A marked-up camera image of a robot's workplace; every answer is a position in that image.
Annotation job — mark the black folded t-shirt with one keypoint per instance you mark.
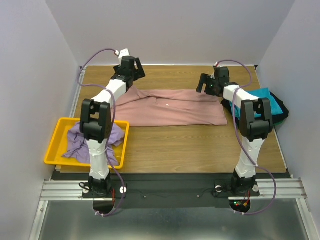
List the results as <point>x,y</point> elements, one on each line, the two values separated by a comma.
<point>278,109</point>

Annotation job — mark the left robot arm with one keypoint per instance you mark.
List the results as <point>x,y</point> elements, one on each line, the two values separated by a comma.
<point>97,121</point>

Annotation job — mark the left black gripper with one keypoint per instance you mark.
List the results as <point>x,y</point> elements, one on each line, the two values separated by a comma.
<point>137,69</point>

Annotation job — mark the lavender t-shirt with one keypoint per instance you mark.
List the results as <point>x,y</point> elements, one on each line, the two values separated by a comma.
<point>77,146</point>

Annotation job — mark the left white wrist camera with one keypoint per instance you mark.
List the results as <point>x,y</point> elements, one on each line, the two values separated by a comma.
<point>122,53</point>

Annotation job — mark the pink graphic t-shirt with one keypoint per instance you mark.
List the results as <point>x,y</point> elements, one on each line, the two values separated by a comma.
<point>165,107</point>

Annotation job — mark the yellow plastic tray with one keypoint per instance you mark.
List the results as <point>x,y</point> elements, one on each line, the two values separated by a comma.
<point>59,143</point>

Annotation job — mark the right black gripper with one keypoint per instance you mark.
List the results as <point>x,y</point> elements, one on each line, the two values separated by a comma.
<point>204,83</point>

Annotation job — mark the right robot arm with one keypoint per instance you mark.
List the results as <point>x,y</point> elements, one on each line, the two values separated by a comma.
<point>254,124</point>

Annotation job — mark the green folded t-shirt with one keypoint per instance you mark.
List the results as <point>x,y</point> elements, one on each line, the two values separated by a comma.
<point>278,123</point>

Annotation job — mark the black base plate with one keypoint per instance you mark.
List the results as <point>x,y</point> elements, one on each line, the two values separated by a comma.
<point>169,191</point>

